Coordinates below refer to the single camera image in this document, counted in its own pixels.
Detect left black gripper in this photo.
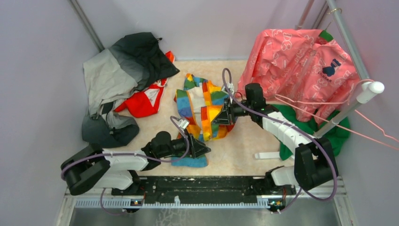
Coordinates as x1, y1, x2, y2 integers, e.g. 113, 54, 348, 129
159, 128, 211, 158

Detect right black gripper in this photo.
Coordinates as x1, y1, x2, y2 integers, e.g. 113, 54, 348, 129
211, 96, 253, 125

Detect rainbow striped jacket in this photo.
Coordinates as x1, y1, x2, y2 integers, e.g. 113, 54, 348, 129
170, 73, 237, 169

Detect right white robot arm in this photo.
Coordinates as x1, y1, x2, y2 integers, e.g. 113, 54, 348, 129
212, 83, 338, 194

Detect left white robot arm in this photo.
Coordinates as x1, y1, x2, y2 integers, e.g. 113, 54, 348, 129
61, 131, 211, 195

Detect pink patterned jacket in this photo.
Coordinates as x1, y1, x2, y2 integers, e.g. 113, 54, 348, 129
237, 29, 360, 124

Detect grey black jacket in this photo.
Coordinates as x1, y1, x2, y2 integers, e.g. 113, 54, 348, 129
81, 32, 179, 148

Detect red white garment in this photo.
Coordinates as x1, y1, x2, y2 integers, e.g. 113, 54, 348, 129
110, 49, 168, 118

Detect green garment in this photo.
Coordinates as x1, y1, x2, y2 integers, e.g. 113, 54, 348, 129
268, 29, 352, 161

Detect white clothes rack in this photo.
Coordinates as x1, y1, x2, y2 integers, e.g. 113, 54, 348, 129
254, 0, 385, 160

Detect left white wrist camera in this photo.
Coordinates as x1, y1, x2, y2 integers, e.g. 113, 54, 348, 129
177, 118, 190, 130

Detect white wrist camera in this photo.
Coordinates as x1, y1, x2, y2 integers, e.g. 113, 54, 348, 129
177, 118, 190, 130
223, 82, 234, 96

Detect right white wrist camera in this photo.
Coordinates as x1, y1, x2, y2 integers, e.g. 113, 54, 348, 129
223, 82, 234, 96

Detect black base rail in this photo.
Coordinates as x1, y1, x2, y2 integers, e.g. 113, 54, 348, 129
111, 176, 296, 204

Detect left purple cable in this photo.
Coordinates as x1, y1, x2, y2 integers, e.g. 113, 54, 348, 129
60, 116, 191, 216

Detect purple cable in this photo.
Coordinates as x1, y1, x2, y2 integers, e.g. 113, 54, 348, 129
221, 68, 339, 214
60, 116, 191, 216

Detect pink wire hanger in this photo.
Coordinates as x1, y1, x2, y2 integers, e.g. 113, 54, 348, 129
274, 79, 399, 151

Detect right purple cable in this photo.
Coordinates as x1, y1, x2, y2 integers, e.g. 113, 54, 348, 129
221, 68, 339, 214

